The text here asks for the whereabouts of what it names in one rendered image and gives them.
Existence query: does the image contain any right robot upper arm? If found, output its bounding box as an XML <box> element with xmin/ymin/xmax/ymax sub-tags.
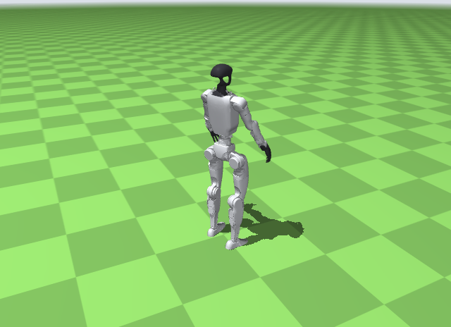
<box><xmin>230</xmin><ymin>96</ymin><xmax>254</xmax><ymax>131</ymax></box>

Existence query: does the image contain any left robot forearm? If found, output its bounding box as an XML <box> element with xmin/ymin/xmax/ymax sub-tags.
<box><xmin>204</xmin><ymin>114</ymin><xmax>213</xmax><ymax>132</ymax></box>

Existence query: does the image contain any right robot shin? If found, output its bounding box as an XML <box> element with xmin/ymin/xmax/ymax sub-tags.
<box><xmin>228</xmin><ymin>198</ymin><xmax>244</xmax><ymax>242</ymax></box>

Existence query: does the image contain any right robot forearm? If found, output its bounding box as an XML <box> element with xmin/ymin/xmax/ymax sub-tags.
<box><xmin>250</xmin><ymin>121</ymin><xmax>267</xmax><ymax>148</ymax></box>

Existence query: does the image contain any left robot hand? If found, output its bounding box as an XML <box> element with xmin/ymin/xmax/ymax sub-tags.
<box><xmin>208</xmin><ymin>129</ymin><xmax>219</xmax><ymax>143</ymax></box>

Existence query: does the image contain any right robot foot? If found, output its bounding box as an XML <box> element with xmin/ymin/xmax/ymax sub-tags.
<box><xmin>225</xmin><ymin>238</ymin><xmax>248</xmax><ymax>249</ymax></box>

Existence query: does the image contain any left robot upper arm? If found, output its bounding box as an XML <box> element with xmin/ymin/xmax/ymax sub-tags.
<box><xmin>201</xmin><ymin>89</ymin><xmax>211</xmax><ymax>117</ymax></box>

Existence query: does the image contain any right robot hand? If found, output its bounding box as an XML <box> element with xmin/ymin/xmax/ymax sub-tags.
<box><xmin>260</xmin><ymin>144</ymin><xmax>271</xmax><ymax>163</ymax></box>

